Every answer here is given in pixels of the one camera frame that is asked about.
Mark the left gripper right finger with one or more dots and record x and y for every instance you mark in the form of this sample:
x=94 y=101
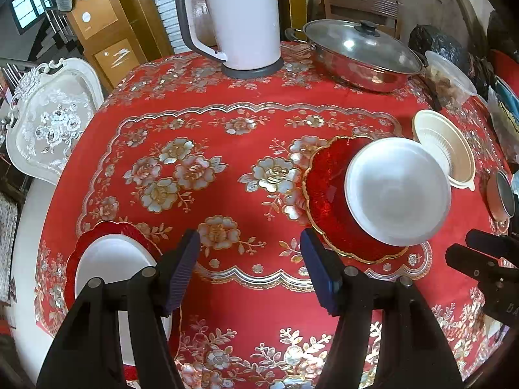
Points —
x=414 y=352

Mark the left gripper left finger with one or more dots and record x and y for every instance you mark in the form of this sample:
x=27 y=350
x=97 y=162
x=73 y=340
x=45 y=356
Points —
x=86 y=352

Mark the pink steel cup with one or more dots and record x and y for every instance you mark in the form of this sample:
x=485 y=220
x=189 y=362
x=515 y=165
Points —
x=500 y=200

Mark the white foam plate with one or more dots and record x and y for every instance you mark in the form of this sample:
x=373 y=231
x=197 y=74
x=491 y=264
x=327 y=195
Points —
x=116 y=257

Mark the white foam bowl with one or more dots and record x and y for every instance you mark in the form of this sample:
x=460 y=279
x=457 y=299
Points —
x=396 y=192

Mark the red glass bowl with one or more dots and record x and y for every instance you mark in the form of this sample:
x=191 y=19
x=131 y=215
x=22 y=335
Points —
x=109 y=227

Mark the cream plastic bowl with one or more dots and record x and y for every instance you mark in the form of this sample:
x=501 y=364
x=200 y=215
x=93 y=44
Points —
x=446 y=143

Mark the red glass plate gold rim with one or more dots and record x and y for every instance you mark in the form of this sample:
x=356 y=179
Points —
x=323 y=187

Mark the clear bag of dried goods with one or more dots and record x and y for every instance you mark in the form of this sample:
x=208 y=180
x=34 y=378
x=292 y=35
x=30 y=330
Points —
x=504 y=125

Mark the clear plastic food container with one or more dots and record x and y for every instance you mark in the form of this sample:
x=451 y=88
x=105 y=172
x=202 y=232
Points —
x=452 y=86

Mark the red plastic basin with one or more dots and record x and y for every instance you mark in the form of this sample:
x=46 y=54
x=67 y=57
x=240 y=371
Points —
x=506 y=68

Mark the red floral tablecloth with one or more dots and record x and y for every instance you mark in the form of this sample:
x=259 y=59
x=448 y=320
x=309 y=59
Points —
x=179 y=145

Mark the black plastic bag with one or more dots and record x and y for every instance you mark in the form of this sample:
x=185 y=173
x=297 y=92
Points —
x=429 y=38

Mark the steel pot glass lid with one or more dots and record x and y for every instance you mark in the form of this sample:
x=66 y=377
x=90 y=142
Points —
x=359 y=54

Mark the white ornate chair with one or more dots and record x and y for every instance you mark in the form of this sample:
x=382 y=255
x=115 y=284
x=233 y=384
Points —
x=51 y=107

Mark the wooden chair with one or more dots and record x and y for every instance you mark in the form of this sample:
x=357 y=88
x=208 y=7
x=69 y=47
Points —
x=384 y=14

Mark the wooden cabinet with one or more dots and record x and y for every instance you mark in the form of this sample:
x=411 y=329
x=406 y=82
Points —
x=118 y=35

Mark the white electric kettle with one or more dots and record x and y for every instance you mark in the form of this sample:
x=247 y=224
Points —
x=247 y=35

